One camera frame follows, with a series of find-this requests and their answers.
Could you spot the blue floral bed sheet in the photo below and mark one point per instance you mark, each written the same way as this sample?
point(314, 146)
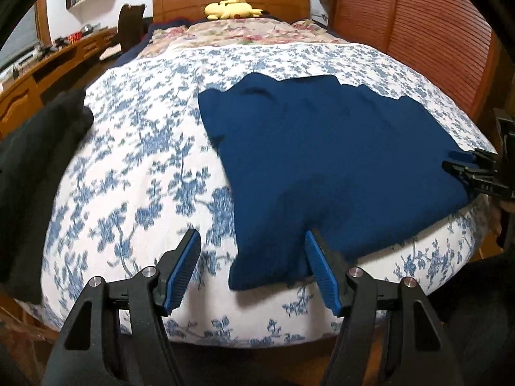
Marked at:
point(141, 148)

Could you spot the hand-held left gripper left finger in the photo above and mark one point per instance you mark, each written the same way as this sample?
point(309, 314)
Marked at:
point(183, 273)

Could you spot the pink floral quilt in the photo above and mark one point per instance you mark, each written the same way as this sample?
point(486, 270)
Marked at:
point(241, 36)

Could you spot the navy blue suit jacket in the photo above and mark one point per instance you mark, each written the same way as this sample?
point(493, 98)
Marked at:
point(322, 161)

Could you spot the red printed box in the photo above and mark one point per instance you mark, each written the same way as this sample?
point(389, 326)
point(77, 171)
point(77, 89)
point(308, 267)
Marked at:
point(74, 39)

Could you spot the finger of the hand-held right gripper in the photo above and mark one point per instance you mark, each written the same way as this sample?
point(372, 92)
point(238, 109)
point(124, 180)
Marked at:
point(487, 188)
point(462, 167)

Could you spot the wooden louvred wardrobe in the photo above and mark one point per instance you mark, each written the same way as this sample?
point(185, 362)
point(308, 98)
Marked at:
point(422, 28)

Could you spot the grey window blind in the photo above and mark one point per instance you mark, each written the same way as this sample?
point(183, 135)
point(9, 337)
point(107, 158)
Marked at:
point(22, 36)

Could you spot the long wooden desk cabinet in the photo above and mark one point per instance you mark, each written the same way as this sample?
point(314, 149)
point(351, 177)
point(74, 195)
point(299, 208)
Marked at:
point(60, 64)

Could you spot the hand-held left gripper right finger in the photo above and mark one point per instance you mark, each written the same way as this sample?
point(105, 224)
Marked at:
point(322, 273)

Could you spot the person's dark clothing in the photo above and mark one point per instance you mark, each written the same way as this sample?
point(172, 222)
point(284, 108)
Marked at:
point(474, 321)

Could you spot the wooden window frame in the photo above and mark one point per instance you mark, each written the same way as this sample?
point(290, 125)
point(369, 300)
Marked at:
point(43, 20)

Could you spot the black garment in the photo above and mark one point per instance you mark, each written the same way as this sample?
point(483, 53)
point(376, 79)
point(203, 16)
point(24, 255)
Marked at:
point(28, 169)

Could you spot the dark blue pillow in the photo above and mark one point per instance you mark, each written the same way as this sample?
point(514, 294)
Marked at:
point(169, 24)

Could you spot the yellow plush toy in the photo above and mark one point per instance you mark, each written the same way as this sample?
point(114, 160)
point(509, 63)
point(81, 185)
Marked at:
point(231, 8)

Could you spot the dark brown chair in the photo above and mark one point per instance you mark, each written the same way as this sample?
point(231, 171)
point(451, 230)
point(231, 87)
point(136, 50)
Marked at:
point(130, 24)

